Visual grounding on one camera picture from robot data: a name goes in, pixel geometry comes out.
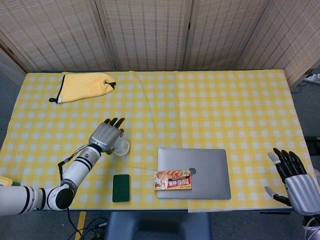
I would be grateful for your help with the woven bamboo screen panel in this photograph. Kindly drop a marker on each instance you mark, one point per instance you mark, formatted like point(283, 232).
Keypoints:
point(8, 66)
point(292, 37)
point(222, 32)
point(145, 32)
point(55, 32)

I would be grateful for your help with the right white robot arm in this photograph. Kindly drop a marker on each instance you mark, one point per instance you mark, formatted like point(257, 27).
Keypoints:
point(312, 228)

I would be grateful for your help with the small green object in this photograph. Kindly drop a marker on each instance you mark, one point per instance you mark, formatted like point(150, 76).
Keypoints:
point(15, 183)

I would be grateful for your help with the orange curry box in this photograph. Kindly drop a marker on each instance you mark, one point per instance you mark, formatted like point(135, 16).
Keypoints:
point(173, 180)

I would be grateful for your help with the yellow white checked tablecloth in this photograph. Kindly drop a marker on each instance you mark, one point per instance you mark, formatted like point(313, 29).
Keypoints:
point(200, 112)

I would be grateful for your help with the yellow towel with black trim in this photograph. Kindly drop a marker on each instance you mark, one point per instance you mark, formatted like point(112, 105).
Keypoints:
point(82, 86)

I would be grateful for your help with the grey closed laptop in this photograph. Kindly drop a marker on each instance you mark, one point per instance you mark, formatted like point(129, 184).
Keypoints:
point(207, 172)

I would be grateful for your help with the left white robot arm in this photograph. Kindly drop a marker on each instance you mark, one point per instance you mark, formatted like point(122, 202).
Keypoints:
point(72, 175)

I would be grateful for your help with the yellow plastic container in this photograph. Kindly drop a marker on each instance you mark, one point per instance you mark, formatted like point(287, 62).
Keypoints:
point(4, 181)

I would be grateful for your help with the yellow floor tape strip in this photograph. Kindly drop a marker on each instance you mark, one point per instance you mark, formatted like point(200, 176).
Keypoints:
point(80, 225)

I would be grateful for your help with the white power strip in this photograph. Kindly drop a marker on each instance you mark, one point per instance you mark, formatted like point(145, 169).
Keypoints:
point(313, 78)

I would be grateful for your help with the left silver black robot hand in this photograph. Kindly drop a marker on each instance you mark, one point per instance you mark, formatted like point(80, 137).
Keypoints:
point(105, 136)

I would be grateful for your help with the green scouring sponge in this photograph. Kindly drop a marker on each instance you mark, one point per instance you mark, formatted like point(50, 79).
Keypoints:
point(121, 188)

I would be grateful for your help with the dark blue chair seat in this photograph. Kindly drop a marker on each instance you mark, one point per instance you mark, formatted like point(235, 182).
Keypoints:
point(157, 226)

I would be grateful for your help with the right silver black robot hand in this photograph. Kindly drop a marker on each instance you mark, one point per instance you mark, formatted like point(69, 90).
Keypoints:
point(301, 192)

